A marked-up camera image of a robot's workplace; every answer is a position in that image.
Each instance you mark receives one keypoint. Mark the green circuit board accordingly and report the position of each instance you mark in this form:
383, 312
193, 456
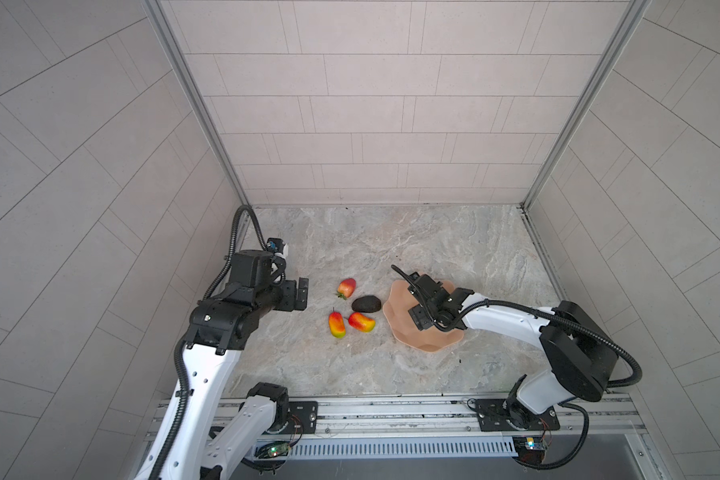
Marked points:
273, 450
530, 450

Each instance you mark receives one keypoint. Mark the left green circuit board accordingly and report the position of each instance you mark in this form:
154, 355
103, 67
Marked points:
273, 450

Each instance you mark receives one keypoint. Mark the left aluminium corner post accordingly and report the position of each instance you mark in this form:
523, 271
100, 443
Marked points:
166, 37

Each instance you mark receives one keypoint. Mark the red yellow fake mango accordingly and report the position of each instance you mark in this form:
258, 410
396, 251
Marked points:
361, 322

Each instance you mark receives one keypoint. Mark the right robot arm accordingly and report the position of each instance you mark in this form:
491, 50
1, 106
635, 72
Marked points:
579, 361

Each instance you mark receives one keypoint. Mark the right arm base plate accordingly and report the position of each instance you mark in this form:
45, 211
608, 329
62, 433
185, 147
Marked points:
499, 415

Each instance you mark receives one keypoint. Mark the dark fake avocado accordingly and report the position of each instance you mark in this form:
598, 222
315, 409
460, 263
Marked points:
367, 304

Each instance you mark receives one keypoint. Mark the pink scalloped fruit bowl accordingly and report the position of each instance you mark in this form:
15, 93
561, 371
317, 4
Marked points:
410, 325

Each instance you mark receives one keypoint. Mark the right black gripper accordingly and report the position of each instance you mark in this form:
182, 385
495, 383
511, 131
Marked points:
415, 314

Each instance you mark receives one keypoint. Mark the right green circuit board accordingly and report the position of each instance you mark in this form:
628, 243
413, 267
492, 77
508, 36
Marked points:
530, 450

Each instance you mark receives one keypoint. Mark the aluminium mounting rail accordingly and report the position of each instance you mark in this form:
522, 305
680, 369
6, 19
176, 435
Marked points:
602, 435

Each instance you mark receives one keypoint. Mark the right aluminium corner post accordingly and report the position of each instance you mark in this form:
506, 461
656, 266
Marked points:
623, 32

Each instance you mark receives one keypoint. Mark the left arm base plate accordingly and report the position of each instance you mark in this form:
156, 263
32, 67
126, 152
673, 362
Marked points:
302, 419

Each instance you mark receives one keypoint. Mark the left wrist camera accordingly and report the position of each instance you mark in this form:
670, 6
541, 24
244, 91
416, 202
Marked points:
277, 246

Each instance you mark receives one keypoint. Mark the aluminium corner post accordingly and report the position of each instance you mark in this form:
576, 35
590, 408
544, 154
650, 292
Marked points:
166, 37
623, 32

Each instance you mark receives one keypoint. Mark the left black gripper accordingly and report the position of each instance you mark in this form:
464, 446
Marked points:
288, 302

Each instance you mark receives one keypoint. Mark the red fake strawberry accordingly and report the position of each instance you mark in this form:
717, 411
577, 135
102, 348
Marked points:
346, 288

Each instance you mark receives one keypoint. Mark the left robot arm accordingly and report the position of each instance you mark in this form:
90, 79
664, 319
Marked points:
204, 358

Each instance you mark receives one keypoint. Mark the red yellow fake pear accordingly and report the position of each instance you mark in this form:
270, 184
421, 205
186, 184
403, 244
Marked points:
337, 324

